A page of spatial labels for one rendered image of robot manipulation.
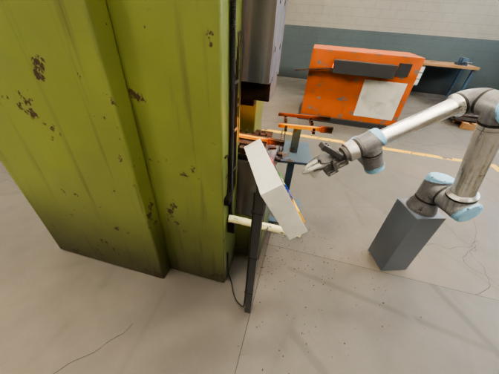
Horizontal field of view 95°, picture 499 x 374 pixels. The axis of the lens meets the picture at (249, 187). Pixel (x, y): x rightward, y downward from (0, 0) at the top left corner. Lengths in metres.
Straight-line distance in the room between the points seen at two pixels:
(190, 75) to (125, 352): 1.56
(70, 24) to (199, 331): 1.65
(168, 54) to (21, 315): 1.86
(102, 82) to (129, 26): 0.23
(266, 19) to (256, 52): 0.12
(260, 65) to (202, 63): 0.32
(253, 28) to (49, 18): 0.75
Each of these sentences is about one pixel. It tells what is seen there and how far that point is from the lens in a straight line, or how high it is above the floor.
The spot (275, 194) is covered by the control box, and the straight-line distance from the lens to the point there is 0.75.
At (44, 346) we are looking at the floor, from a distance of 2.03.
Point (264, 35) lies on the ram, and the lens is 1.18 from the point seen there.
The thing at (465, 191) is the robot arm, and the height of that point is 0.92.
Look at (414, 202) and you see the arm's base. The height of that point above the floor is 0.66.
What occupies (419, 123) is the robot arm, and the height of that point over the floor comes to 1.25.
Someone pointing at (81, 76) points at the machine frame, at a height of 1.39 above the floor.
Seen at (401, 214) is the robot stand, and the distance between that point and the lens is 2.01.
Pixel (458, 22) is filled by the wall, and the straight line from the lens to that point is 9.54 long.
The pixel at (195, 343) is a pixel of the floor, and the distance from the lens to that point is 1.73.
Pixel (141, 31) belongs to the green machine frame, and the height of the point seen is 1.55.
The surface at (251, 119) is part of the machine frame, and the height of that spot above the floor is 1.03.
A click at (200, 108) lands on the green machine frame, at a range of 1.04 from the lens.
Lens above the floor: 1.62
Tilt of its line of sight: 37 degrees down
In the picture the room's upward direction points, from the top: 4 degrees clockwise
